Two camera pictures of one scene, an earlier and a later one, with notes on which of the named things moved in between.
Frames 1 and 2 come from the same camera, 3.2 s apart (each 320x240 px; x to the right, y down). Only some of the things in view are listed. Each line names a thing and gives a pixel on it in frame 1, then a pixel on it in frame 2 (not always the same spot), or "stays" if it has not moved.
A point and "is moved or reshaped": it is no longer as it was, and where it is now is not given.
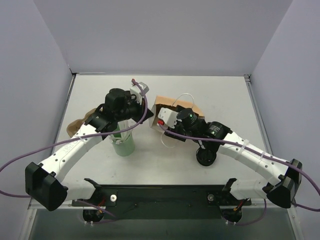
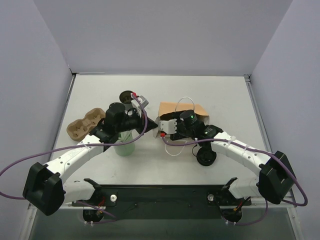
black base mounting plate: (162, 202) stays
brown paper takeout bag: (174, 104) is moved or reshaped
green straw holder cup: (124, 144) stays
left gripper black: (136, 110) → (139, 119)
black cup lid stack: (204, 157) stays
